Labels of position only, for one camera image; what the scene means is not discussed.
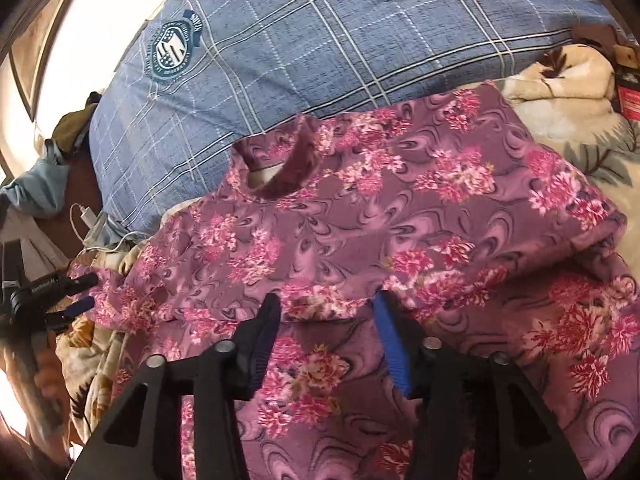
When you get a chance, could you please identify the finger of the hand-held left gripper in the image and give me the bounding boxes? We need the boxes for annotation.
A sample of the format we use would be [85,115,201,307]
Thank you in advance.
[62,272,99,296]
[45,296,96,328]

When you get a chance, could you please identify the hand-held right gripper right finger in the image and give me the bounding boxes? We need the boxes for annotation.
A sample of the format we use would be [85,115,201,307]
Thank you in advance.
[375,292,586,480]

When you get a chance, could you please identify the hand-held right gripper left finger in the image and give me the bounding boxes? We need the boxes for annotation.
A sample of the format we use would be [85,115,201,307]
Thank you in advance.
[67,292,282,480]

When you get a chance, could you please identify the purple floral shirt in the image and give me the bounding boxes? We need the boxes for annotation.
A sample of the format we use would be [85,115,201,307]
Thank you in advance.
[67,82,640,480]

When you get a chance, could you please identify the person's left hand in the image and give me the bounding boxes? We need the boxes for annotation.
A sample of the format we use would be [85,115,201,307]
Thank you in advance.
[35,347,67,401]

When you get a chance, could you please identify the brown wooden headboard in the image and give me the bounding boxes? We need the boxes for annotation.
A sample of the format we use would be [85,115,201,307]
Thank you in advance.
[65,152,108,241]

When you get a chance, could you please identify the light blue cloth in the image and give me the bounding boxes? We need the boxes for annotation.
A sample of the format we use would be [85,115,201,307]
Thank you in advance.
[0,157,71,218]

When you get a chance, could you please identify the olive green cloth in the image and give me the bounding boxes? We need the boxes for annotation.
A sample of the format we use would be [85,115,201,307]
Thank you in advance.
[52,91,101,153]

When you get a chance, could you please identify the cream floral blanket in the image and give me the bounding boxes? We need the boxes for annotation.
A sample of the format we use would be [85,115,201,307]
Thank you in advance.
[55,42,640,461]

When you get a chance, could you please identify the blue plaid pillow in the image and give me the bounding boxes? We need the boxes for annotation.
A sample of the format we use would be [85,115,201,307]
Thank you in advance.
[87,0,626,241]

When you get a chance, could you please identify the red and black label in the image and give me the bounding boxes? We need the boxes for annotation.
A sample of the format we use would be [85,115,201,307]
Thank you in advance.
[612,67,640,123]

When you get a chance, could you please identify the white charger with cable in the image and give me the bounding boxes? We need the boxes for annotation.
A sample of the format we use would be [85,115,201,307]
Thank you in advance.
[70,202,146,261]

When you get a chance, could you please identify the large framed wall picture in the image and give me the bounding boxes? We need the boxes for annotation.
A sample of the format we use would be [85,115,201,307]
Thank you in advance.
[5,0,108,123]

